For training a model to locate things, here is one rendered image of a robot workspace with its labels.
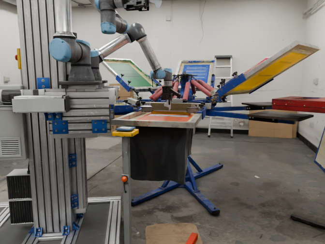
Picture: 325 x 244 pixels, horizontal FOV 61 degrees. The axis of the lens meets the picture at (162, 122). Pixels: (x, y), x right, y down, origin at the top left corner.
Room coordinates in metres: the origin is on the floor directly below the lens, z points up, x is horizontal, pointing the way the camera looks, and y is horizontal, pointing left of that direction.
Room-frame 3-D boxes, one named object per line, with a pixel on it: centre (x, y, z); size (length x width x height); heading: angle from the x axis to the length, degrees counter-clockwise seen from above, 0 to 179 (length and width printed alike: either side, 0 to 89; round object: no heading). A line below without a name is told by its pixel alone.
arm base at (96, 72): (2.17, 0.54, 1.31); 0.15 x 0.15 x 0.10
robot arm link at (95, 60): (2.18, 0.55, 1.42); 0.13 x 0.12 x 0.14; 14
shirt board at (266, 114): (2.80, -0.75, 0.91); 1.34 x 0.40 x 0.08; 47
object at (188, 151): (2.14, -0.21, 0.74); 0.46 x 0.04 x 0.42; 167
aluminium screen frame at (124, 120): (2.24, -0.02, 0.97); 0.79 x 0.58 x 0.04; 167
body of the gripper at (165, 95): (2.45, -0.04, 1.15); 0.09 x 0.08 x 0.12; 77
